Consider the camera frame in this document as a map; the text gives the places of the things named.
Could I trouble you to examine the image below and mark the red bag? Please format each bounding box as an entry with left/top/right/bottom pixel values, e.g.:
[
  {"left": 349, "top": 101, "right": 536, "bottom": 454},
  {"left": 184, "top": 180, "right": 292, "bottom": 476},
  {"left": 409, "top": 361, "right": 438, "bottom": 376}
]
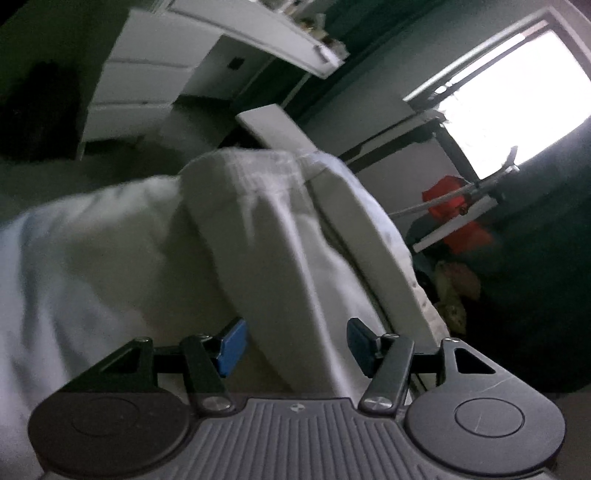
[{"left": 422, "top": 174, "right": 493, "bottom": 256}]

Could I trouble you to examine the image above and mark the wide dark green curtain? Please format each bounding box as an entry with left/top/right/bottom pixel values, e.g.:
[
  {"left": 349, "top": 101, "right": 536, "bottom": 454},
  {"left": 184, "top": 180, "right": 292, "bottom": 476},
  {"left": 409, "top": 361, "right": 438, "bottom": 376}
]
[{"left": 462, "top": 134, "right": 591, "bottom": 395}]

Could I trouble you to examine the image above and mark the black upright panel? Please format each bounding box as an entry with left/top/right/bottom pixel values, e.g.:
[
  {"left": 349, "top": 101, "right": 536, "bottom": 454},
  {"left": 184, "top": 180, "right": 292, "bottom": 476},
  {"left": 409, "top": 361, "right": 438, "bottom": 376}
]
[{"left": 341, "top": 111, "right": 446, "bottom": 162}]

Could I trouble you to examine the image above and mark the group of cosmetics bottles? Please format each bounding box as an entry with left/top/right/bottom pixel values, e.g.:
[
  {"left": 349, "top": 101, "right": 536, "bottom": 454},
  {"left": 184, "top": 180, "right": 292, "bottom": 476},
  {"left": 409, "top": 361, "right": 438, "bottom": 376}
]
[{"left": 259, "top": 0, "right": 349, "bottom": 58}]

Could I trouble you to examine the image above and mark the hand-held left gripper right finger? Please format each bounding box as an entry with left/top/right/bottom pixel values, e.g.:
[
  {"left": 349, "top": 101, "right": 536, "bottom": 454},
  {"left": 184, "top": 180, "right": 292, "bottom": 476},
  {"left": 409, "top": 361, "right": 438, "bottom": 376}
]
[{"left": 347, "top": 317, "right": 520, "bottom": 413}]

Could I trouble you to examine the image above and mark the narrow dark green curtain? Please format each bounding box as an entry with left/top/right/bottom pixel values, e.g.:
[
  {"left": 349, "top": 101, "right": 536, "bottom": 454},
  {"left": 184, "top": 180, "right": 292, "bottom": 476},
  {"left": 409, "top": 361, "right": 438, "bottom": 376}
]
[{"left": 284, "top": 0, "right": 548, "bottom": 155}]

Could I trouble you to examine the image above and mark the silver camera tripod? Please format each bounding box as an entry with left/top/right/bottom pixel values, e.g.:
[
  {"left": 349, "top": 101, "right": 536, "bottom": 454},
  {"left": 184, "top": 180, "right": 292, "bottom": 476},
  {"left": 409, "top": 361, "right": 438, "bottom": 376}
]
[{"left": 387, "top": 147, "right": 521, "bottom": 254}]

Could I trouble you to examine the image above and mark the white knit sweater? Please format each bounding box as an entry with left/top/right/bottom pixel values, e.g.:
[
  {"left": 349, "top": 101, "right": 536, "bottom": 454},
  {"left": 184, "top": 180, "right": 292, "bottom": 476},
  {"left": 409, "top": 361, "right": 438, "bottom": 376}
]
[{"left": 179, "top": 148, "right": 451, "bottom": 400}]

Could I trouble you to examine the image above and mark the white dressing table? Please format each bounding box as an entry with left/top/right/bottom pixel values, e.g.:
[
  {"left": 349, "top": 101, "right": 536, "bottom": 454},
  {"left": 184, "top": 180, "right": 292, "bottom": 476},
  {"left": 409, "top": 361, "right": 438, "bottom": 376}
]
[{"left": 76, "top": 0, "right": 350, "bottom": 158}]

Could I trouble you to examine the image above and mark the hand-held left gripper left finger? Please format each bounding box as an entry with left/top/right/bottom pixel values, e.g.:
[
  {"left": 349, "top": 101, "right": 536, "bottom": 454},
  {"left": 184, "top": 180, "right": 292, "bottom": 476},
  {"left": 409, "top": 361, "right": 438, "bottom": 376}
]
[{"left": 62, "top": 318, "right": 249, "bottom": 413}]

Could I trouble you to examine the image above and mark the bright window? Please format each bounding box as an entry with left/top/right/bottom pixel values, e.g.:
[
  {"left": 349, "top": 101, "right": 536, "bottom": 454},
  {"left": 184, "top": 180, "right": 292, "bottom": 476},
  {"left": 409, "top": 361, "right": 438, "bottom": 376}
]
[{"left": 403, "top": 8, "right": 591, "bottom": 182}]

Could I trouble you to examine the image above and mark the pale crumpled bed cover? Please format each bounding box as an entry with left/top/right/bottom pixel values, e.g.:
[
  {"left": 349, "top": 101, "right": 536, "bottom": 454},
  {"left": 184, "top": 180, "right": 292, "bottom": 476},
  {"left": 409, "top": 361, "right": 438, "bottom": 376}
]
[{"left": 0, "top": 174, "right": 241, "bottom": 467}]

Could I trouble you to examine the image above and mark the white flat board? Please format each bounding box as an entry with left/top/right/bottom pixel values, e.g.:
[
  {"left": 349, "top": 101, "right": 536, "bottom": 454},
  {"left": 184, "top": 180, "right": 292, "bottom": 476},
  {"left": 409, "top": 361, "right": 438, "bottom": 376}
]
[{"left": 235, "top": 104, "right": 320, "bottom": 151}]

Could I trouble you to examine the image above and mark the pink yellow cloth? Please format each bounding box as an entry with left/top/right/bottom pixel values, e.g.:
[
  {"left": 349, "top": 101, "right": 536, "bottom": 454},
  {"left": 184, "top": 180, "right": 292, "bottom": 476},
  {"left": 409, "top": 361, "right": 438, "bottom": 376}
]
[{"left": 433, "top": 259, "right": 482, "bottom": 334}]

